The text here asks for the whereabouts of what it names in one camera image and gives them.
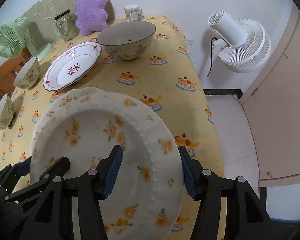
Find small floral bowl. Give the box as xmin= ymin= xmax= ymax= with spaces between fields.
xmin=13 ymin=56 xmax=39 ymax=89
xmin=0 ymin=94 xmax=14 ymax=130

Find white plate red trim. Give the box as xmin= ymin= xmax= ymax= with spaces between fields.
xmin=43 ymin=41 xmax=102 ymax=92

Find purple plush toy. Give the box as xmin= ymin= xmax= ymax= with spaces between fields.
xmin=75 ymin=0 xmax=108 ymax=36

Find large grey floral bowl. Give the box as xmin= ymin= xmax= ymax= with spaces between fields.
xmin=96 ymin=21 xmax=157 ymax=61

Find beige door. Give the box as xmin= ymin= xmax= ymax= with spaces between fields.
xmin=240 ymin=5 xmax=300 ymax=187

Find green desk fan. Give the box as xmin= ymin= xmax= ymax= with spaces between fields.
xmin=0 ymin=17 xmax=53 ymax=61

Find green elephant wall mat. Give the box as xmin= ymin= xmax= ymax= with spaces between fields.
xmin=23 ymin=0 xmax=115 ymax=47

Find orange wooden headboard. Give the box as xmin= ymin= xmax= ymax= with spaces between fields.
xmin=0 ymin=57 xmax=27 ymax=98

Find yellow cake print tablecloth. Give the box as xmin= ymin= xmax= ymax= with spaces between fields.
xmin=0 ymin=16 xmax=224 ymax=176

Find cotton swab container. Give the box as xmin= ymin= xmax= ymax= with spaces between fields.
xmin=124 ymin=4 xmax=144 ymax=21

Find white standing fan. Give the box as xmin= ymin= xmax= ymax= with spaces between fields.
xmin=199 ymin=10 xmax=271 ymax=84

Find glass jar black lid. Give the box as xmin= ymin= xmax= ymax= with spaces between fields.
xmin=55 ymin=9 xmax=79 ymax=41

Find white plate yellow flowers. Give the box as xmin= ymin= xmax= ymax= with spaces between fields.
xmin=30 ymin=87 xmax=183 ymax=239

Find black fan power cable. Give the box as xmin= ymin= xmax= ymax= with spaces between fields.
xmin=206 ymin=36 xmax=219 ymax=78

